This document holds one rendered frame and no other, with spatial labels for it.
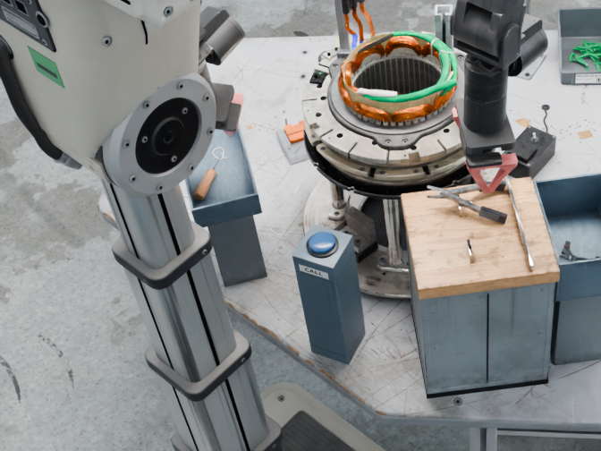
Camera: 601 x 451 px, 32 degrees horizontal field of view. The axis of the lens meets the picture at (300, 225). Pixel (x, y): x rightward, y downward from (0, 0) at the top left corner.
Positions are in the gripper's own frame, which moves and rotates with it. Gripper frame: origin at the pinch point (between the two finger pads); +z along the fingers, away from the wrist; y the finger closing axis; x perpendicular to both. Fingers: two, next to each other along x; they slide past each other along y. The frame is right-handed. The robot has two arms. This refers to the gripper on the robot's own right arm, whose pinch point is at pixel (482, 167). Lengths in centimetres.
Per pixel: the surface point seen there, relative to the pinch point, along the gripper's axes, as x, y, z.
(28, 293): 109, 90, 118
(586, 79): -33, 56, 34
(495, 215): -1.5, -3.2, 6.8
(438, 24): 0.8, 32.4, -1.6
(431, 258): 8.8, -8.1, 8.8
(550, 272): -7.1, -13.7, 8.5
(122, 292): 82, 85, 117
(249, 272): 38, 17, 36
